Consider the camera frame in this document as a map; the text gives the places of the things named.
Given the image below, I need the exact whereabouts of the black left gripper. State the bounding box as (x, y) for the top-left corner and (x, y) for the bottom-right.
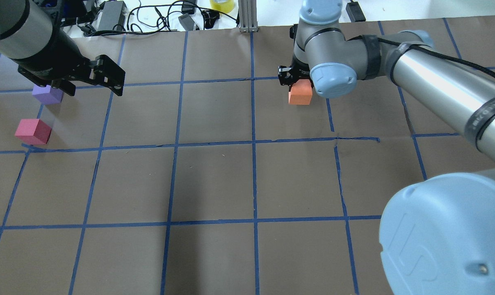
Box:
(17, 31), (125, 97)

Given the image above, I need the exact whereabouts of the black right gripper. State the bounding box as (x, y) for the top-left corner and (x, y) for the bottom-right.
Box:
(278, 25), (310, 86)

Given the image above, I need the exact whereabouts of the orange foam cube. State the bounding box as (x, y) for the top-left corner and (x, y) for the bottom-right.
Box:
(288, 79), (313, 106)

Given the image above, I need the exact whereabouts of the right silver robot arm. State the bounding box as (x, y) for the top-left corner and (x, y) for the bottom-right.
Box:
(278, 0), (495, 295)

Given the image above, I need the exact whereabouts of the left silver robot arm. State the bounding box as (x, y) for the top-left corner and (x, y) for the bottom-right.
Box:
(0, 0), (125, 96)

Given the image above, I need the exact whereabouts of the purple foam cube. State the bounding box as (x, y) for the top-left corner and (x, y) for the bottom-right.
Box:
(32, 85), (64, 105)

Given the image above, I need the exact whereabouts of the black power adapter brick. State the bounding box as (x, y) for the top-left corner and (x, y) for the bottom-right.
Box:
(97, 0), (127, 31)

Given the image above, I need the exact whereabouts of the pink foam cube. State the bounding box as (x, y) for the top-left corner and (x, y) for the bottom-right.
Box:
(15, 119), (52, 145)

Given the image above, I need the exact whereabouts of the black remote device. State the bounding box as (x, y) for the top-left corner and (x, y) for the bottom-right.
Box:
(345, 0), (367, 23)

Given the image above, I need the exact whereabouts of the yellow tape roll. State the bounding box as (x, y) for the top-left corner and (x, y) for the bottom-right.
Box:
(209, 0), (235, 14)

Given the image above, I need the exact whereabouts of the aluminium frame post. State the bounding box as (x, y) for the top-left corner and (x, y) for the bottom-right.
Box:
(237, 0), (259, 32)

